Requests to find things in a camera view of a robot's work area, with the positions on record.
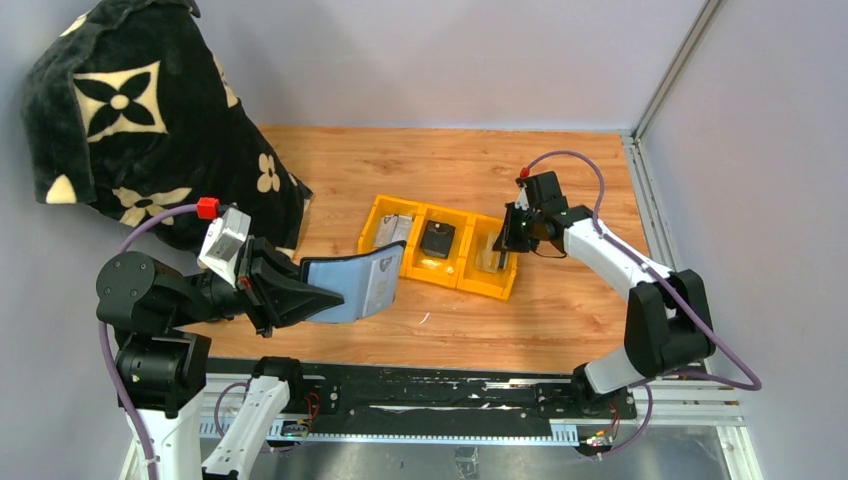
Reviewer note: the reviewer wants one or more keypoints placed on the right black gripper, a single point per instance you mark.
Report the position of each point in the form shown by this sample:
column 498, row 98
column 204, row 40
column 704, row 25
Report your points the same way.
column 508, row 239

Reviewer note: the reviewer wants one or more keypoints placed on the beige cards in right bin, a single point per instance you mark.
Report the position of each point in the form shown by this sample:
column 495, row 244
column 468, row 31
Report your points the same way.
column 488, row 259

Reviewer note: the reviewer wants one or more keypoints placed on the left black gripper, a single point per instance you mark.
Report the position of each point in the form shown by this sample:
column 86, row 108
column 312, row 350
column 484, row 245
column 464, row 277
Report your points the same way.
column 268, row 294

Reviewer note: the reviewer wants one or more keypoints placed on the black floral blanket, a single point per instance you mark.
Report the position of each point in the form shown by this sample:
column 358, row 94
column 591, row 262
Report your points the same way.
column 129, row 112

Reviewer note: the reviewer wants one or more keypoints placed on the yellow three-compartment bin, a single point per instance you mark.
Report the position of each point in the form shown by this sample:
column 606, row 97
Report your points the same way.
column 458, row 270

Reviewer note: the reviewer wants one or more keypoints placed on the black wallet in middle bin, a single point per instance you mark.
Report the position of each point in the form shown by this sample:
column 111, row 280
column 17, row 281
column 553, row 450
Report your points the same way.
column 437, row 239

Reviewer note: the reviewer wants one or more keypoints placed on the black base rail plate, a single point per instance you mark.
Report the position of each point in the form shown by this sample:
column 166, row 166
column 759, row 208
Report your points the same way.
column 398, row 402

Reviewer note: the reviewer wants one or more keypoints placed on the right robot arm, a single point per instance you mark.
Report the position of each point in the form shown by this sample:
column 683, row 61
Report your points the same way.
column 667, row 324

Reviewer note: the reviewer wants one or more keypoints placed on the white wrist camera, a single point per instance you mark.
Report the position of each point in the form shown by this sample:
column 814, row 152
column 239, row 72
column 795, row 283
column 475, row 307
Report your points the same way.
column 223, row 242
column 527, row 199

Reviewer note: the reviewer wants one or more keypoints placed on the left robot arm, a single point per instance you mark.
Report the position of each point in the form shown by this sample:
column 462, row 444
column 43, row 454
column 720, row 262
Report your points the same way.
column 159, row 368

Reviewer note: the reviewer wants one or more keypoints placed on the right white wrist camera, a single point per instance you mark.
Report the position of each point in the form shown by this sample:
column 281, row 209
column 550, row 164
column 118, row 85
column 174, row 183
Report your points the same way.
column 527, row 199

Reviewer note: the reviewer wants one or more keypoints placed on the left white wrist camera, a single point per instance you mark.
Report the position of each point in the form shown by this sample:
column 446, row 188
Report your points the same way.
column 223, row 242

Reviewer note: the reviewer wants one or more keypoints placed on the aluminium frame post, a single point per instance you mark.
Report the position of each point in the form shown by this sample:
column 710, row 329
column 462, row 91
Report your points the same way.
column 682, row 57

